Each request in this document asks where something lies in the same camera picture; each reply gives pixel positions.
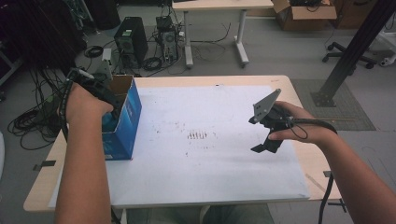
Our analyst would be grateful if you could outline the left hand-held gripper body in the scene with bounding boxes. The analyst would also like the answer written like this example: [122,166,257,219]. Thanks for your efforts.
[65,58,121,119]

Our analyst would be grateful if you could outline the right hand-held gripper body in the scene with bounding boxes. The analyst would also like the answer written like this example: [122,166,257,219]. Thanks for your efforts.
[247,88,292,140]

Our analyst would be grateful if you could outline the blue cardboard box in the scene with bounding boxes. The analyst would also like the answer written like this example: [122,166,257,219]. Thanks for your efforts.
[101,74,143,161]

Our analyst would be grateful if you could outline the person's right hand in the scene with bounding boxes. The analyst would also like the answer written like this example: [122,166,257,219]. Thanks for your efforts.
[267,100,336,145]

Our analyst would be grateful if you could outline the person's left hand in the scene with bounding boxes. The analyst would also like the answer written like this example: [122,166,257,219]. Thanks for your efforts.
[64,82,115,127]

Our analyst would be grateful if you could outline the small white device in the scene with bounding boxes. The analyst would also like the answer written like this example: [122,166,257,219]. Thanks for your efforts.
[101,47,113,62]

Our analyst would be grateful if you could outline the black computer tower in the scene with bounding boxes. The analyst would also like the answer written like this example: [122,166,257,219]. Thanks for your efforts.
[113,16,149,64]

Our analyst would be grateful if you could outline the clear tape strip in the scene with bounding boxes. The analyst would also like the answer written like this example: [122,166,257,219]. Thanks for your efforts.
[304,172,328,194]

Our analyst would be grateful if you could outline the black bin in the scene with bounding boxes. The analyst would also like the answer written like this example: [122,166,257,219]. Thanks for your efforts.
[83,0,121,31]

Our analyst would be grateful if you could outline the white table mat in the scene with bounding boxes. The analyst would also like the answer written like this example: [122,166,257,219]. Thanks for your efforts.
[48,84,311,209]

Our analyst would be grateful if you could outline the open computer case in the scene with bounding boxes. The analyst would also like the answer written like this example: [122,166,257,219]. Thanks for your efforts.
[155,15,180,63]

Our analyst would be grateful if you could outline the grey floor mat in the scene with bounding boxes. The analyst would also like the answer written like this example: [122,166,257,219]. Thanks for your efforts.
[290,77,377,132]

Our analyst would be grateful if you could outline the black office chair base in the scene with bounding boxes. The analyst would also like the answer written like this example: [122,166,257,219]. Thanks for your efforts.
[321,41,377,70]

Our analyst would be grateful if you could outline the open brown cardboard box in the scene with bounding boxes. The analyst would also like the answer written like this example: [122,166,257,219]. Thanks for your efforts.
[271,0,338,32]

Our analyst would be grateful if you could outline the dark tape strip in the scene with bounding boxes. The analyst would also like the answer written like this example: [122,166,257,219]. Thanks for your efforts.
[32,160,57,172]

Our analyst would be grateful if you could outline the white desk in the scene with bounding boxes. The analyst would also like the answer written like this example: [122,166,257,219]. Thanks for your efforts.
[171,0,275,70]

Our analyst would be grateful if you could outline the brown cabinet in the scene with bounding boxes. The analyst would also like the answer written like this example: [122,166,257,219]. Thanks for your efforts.
[330,0,379,31]

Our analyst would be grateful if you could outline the small coiled black cable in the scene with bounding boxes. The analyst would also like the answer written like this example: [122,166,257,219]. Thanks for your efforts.
[83,45,105,59]

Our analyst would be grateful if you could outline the left hand-held gripper black cable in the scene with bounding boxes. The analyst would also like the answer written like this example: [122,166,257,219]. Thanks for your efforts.
[59,68,121,224]

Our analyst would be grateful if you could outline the hand-held gripper black cable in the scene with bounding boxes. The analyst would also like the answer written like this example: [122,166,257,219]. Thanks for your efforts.
[281,114,339,224]
[59,68,121,224]

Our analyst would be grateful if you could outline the right hand-held gripper black cable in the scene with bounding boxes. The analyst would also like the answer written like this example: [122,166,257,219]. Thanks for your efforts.
[281,114,339,224]

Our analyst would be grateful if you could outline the bundle of black floor cables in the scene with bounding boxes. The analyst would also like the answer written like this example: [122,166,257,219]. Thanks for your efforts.
[7,68,68,151]

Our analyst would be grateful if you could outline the black metal post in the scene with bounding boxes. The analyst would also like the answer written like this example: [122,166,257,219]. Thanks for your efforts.
[309,0,396,108]

